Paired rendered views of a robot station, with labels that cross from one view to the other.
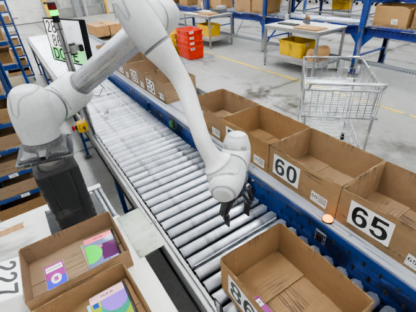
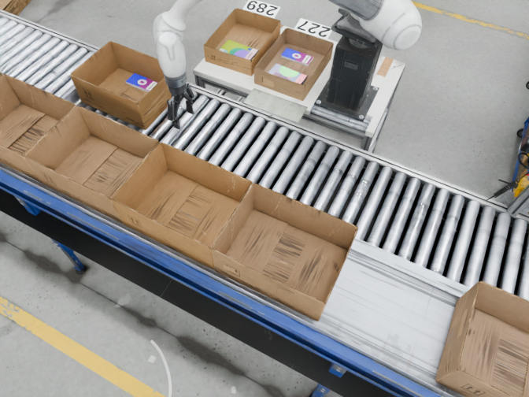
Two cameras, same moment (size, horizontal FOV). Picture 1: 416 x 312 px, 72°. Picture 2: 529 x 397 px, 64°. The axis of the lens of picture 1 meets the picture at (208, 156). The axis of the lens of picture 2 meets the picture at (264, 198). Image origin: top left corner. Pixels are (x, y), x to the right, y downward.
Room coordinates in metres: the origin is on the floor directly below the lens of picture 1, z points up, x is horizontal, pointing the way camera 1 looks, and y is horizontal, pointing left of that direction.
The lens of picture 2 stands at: (2.24, -0.54, 2.24)
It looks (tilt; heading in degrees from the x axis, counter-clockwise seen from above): 56 degrees down; 146
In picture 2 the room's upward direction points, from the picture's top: 2 degrees clockwise
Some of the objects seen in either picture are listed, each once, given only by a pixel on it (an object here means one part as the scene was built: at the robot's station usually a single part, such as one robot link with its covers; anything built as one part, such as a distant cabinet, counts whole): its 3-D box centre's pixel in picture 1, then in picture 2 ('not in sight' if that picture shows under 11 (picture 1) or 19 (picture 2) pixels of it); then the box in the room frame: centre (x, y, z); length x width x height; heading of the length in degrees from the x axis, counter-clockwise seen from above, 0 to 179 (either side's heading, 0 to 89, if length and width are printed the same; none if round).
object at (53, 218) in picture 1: (65, 190); (353, 70); (1.10, 0.70, 0.91); 0.26 x 0.26 x 0.33; 32
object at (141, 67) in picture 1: (151, 73); not in sight; (2.76, 0.48, 0.96); 0.39 x 0.29 x 0.17; 30
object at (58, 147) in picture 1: (43, 145); (362, 16); (1.08, 0.70, 1.19); 0.22 x 0.18 x 0.06; 22
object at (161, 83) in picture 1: (169, 83); (523, 361); (2.41, 0.28, 0.97); 0.39 x 0.29 x 0.17; 31
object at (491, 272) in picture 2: (127, 127); (493, 262); (2.13, 0.64, 0.72); 0.52 x 0.05 x 0.05; 121
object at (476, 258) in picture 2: (130, 130); (477, 255); (2.07, 0.61, 0.72); 0.52 x 0.05 x 0.05; 121
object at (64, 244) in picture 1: (76, 257); (294, 62); (0.80, 0.58, 0.80); 0.38 x 0.28 x 0.10; 121
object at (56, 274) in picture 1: (57, 278); (297, 57); (0.73, 0.65, 0.76); 0.16 x 0.07 x 0.02; 31
